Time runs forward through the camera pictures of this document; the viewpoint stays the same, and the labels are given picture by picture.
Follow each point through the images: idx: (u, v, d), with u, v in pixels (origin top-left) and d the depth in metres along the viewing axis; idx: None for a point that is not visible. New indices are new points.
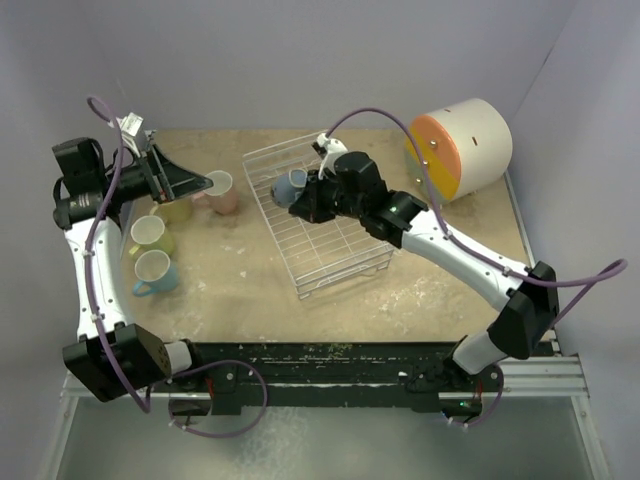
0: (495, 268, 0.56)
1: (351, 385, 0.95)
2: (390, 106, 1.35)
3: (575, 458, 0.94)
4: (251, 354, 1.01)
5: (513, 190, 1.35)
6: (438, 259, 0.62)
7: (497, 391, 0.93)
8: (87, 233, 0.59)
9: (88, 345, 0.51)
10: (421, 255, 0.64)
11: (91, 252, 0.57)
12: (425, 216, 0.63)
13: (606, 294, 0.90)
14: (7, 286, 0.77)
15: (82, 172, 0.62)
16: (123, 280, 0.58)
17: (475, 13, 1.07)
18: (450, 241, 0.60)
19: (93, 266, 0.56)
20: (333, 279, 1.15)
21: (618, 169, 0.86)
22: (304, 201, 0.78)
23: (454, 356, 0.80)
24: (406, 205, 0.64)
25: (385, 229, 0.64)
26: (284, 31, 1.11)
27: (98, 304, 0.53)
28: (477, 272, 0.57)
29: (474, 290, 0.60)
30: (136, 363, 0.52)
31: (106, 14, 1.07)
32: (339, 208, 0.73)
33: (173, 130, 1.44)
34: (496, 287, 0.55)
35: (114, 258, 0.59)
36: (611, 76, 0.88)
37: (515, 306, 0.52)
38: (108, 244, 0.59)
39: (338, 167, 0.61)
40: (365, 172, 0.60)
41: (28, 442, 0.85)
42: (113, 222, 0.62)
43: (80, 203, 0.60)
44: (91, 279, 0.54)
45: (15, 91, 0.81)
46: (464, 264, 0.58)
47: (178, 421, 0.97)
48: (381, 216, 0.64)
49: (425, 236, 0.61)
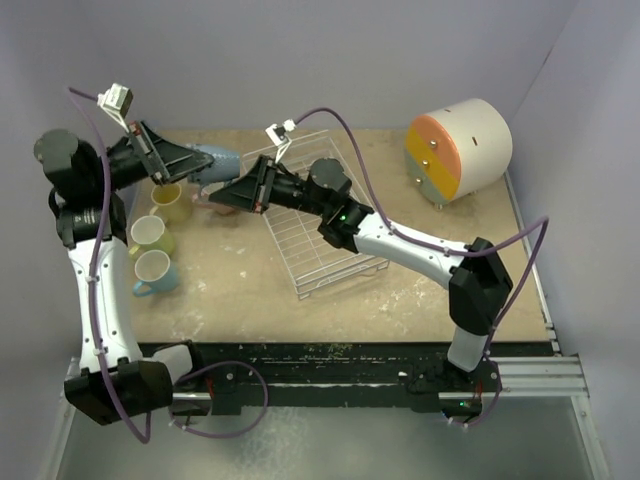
0: (437, 251, 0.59)
1: (351, 385, 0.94)
2: (390, 105, 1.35)
3: (575, 458, 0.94)
4: (251, 354, 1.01)
5: (512, 190, 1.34)
6: (389, 254, 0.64)
7: (495, 391, 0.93)
8: (90, 256, 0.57)
9: (88, 378, 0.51)
10: (374, 255, 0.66)
11: (95, 277, 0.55)
12: (372, 218, 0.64)
13: (606, 294, 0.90)
14: (7, 287, 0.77)
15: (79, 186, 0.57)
16: (125, 303, 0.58)
17: (474, 13, 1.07)
18: (395, 234, 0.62)
19: (96, 292, 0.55)
20: (333, 279, 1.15)
21: (619, 169, 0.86)
22: (249, 190, 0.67)
23: (450, 356, 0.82)
24: (356, 215, 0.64)
25: (338, 237, 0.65)
26: (283, 31, 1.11)
27: (100, 336, 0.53)
28: (422, 257, 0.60)
29: (425, 275, 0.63)
30: (137, 400, 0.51)
31: (104, 14, 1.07)
32: (294, 200, 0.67)
33: (173, 130, 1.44)
34: (441, 269, 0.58)
35: (117, 281, 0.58)
36: (610, 78, 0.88)
37: (460, 282, 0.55)
38: (113, 267, 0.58)
39: (316, 178, 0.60)
40: (341, 189, 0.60)
41: (29, 442, 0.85)
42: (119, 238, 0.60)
43: (85, 218, 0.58)
44: (95, 309, 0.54)
45: (15, 90, 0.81)
46: (411, 253, 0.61)
47: (178, 420, 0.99)
48: (334, 225, 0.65)
49: (373, 235, 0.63)
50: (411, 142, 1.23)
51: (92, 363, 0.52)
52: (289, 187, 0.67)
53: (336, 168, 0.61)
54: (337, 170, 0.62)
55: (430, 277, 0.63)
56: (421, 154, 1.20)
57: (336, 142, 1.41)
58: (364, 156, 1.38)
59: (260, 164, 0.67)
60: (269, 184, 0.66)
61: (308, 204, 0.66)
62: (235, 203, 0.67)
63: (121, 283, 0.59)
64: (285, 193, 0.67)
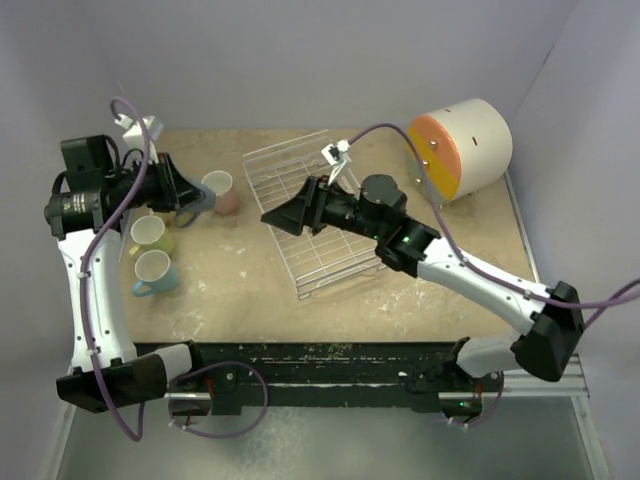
0: (516, 291, 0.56)
1: (351, 385, 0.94)
2: (390, 105, 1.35)
3: (575, 458, 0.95)
4: (251, 354, 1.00)
5: (512, 190, 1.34)
6: (457, 286, 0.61)
7: (497, 390, 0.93)
8: (83, 250, 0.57)
9: (80, 378, 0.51)
10: (439, 284, 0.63)
11: (86, 272, 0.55)
12: (439, 244, 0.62)
13: (606, 294, 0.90)
14: (7, 287, 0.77)
15: (87, 169, 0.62)
16: (119, 300, 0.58)
17: (475, 13, 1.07)
18: (467, 266, 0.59)
19: (88, 289, 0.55)
20: (333, 279, 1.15)
21: (619, 170, 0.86)
22: (298, 212, 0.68)
23: (457, 361, 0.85)
24: (418, 234, 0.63)
25: (400, 260, 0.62)
26: (283, 32, 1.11)
27: (92, 335, 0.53)
28: (499, 297, 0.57)
29: (496, 313, 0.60)
30: (132, 397, 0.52)
31: (105, 15, 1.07)
32: (347, 223, 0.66)
33: (174, 130, 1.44)
34: (520, 312, 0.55)
35: (110, 276, 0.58)
36: (610, 78, 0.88)
37: (542, 331, 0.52)
38: (105, 262, 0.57)
39: (368, 196, 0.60)
40: (395, 205, 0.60)
41: (29, 442, 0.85)
42: (112, 234, 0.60)
43: (74, 205, 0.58)
44: (86, 306, 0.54)
45: (16, 90, 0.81)
46: (485, 289, 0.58)
47: (178, 420, 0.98)
48: (394, 246, 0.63)
49: (441, 265, 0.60)
50: (411, 142, 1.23)
51: (84, 361, 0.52)
52: (343, 209, 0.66)
53: (386, 185, 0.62)
54: (389, 187, 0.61)
55: (500, 316, 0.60)
56: (421, 154, 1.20)
57: (336, 142, 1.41)
58: (365, 156, 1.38)
59: (308, 184, 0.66)
60: (321, 204, 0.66)
61: (362, 226, 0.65)
62: (285, 224, 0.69)
63: (115, 279, 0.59)
64: (338, 214, 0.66)
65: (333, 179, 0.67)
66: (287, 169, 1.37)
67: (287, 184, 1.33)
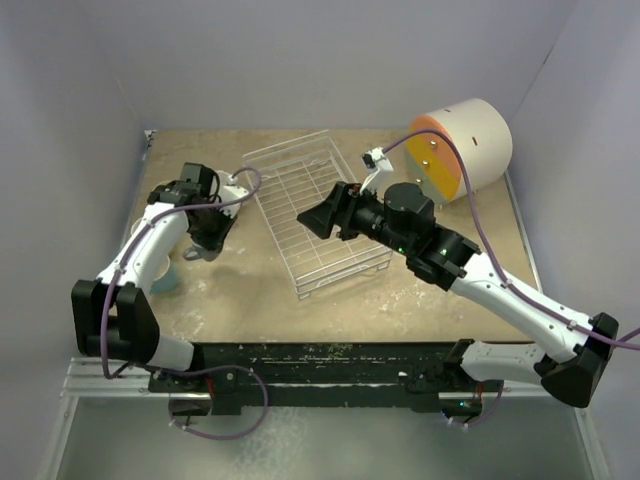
0: (559, 321, 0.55)
1: (351, 385, 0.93)
2: (390, 105, 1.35)
3: (576, 458, 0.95)
4: (251, 354, 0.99)
5: (513, 190, 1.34)
6: (494, 306, 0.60)
7: (497, 391, 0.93)
8: (157, 212, 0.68)
9: (96, 286, 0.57)
10: (475, 302, 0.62)
11: (152, 223, 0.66)
12: (480, 260, 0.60)
13: (605, 294, 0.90)
14: (8, 287, 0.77)
15: (192, 181, 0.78)
16: (159, 256, 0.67)
17: (475, 13, 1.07)
18: (509, 289, 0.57)
19: (146, 234, 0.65)
20: (333, 279, 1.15)
21: (619, 169, 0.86)
22: (326, 215, 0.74)
23: (461, 364, 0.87)
24: (455, 244, 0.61)
25: (434, 272, 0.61)
26: (284, 32, 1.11)
27: (126, 263, 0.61)
28: (541, 326, 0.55)
29: (531, 338, 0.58)
30: (125, 328, 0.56)
31: (106, 14, 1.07)
32: (375, 232, 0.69)
33: (174, 130, 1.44)
34: (562, 342, 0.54)
35: (166, 237, 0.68)
36: (610, 78, 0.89)
37: (586, 366, 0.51)
38: (169, 225, 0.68)
39: (392, 204, 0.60)
40: (421, 212, 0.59)
41: (30, 441, 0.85)
42: (178, 219, 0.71)
43: (171, 194, 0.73)
44: (137, 241, 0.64)
45: (17, 90, 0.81)
46: (527, 316, 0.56)
47: (178, 420, 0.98)
48: (428, 259, 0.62)
49: (482, 283, 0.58)
50: (411, 143, 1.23)
51: (108, 276, 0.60)
52: (372, 216, 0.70)
53: (411, 193, 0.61)
54: (414, 195, 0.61)
55: (537, 343, 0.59)
56: (421, 154, 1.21)
57: (336, 142, 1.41)
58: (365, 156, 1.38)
59: (336, 190, 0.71)
60: (351, 209, 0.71)
61: (387, 236, 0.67)
62: (312, 224, 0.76)
63: (166, 242, 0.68)
64: (367, 221, 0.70)
65: (366, 187, 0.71)
66: (287, 169, 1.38)
67: (288, 185, 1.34)
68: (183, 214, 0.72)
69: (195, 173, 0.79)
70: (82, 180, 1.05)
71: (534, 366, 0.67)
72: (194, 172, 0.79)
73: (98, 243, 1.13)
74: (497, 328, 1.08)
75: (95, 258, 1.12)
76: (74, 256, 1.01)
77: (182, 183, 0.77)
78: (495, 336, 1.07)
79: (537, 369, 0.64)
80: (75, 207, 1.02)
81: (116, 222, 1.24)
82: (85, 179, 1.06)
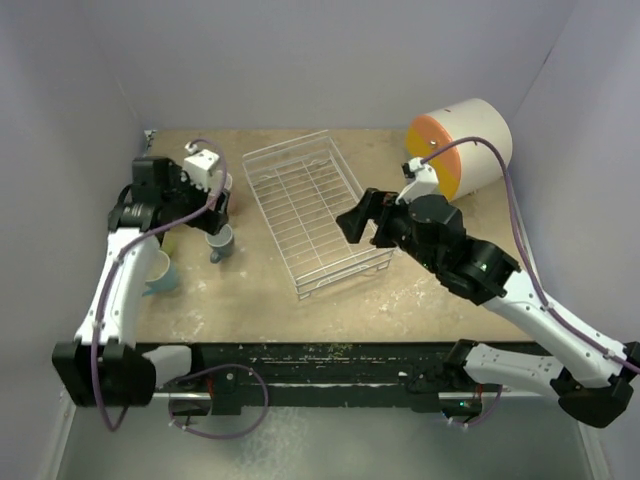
0: (596, 350, 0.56)
1: (351, 385, 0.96)
2: (390, 105, 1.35)
3: (576, 458, 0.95)
4: (251, 354, 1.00)
5: (513, 190, 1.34)
6: (529, 327, 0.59)
7: (496, 391, 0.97)
8: (125, 243, 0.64)
9: (77, 347, 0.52)
10: (505, 318, 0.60)
11: (120, 260, 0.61)
12: (518, 279, 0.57)
13: (605, 294, 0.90)
14: (7, 287, 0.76)
15: (148, 183, 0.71)
16: (135, 294, 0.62)
17: (476, 12, 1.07)
18: (548, 312, 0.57)
19: (116, 273, 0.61)
20: (333, 279, 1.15)
21: (620, 168, 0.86)
22: (356, 221, 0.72)
23: (464, 367, 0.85)
24: (489, 255, 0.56)
25: (470, 287, 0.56)
26: (283, 33, 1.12)
27: (104, 314, 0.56)
28: (577, 352, 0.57)
29: (560, 359, 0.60)
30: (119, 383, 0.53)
31: (105, 13, 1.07)
32: (405, 244, 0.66)
33: (173, 130, 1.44)
34: (598, 371, 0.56)
35: (137, 270, 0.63)
36: (611, 77, 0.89)
37: (617, 396, 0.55)
38: (139, 255, 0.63)
39: (418, 217, 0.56)
40: (449, 223, 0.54)
41: (29, 441, 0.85)
42: (150, 239, 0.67)
43: (132, 211, 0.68)
44: (108, 286, 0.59)
45: (16, 88, 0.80)
46: (566, 342, 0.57)
47: (178, 421, 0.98)
48: (461, 272, 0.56)
49: (522, 305, 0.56)
50: (412, 143, 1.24)
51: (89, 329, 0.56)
52: (405, 225, 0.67)
53: (437, 204, 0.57)
54: (439, 206, 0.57)
55: (561, 362, 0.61)
56: (420, 154, 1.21)
57: (336, 142, 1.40)
58: (365, 157, 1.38)
59: (366, 197, 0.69)
60: (384, 218, 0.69)
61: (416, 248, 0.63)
62: (345, 229, 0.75)
63: (139, 275, 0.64)
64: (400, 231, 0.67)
65: (402, 197, 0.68)
66: (287, 169, 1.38)
67: (287, 185, 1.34)
68: (153, 238, 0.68)
69: (146, 173, 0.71)
70: (81, 180, 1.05)
71: (551, 383, 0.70)
72: (144, 173, 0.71)
73: (97, 242, 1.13)
74: (497, 329, 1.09)
75: (93, 258, 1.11)
76: (73, 255, 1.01)
77: (139, 191, 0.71)
78: (495, 336, 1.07)
79: (555, 386, 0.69)
80: (75, 207, 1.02)
81: None
82: (85, 179, 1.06)
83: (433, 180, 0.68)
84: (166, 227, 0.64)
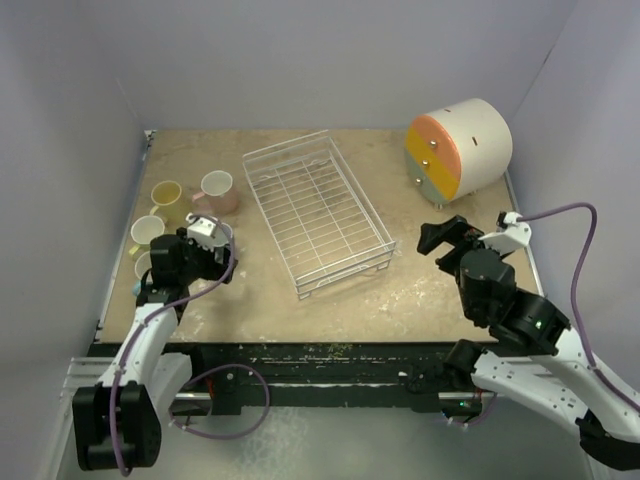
0: (633, 409, 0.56)
1: (351, 385, 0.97)
2: (390, 105, 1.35)
3: (577, 459, 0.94)
4: (251, 354, 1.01)
5: (513, 190, 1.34)
6: (572, 380, 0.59)
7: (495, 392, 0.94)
8: (149, 312, 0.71)
9: (97, 391, 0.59)
10: (549, 370, 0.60)
11: (145, 323, 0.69)
12: (569, 337, 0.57)
13: (607, 294, 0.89)
14: (8, 285, 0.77)
15: (167, 268, 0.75)
16: (154, 355, 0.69)
17: (476, 12, 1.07)
18: (595, 373, 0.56)
19: (140, 334, 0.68)
20: (333, 279, 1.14)
21: (620, 168, 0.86)
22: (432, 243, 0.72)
23: (472, 375, 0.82)
24: (538, 308, 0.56)
25: (521, 341, 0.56)
26: (282, 33, 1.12)
27: (126, 363, 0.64)
28: (614, 410, 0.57)
29: (596, 413, 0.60)
30: (131, 428, 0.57)
31: (105, 14, 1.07)
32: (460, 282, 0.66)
33: (173, 130, 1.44)
34: (634, 430, 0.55)
35: (159, 334, 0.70)
36: (612, 76, 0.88)
37: None
38: (161, 322, 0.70)
39: (470, 272, 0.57)
40: (502, 280, 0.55)
41: (31, 439, 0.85)
42: (169, 316, 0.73)
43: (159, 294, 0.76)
44: (132, 342, 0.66)
45: (16, 87, 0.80)
46: (606, 399, 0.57)
47: (178, 420, 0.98)
48: (512, 326, 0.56)
49: (570, 363, 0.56)
50: (411, 143, 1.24)
51: (108, 379, 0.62)
52: None
53: (491, 259, 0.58)
54: (492, 262, 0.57)
55: (594, 413, 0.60)
56: (420, 154, 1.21)
57: (336, 142, 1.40)
58: (365, 157, 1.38)
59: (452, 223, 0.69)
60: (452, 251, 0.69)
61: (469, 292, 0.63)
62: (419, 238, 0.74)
63: (160, 337, 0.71)
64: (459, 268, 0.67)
65: (485, 239, 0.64)
66: (287, 169, 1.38)
67: (287, 185, 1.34)
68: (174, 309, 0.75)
69: (163, 262, 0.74)
70: (81, 179, 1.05)
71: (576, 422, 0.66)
72: (160, 260, 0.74)
73: (97, 242, 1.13)
74: None
75: (94, 258, 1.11)
76: (73, 254, 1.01)
77: (158, 271, 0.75)
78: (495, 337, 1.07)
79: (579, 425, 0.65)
80: (75, 206, 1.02)
81: (115, 222, 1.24)
82: (85, 178, 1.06)
83: (523, 240, 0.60)
84: (188, 299, 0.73)
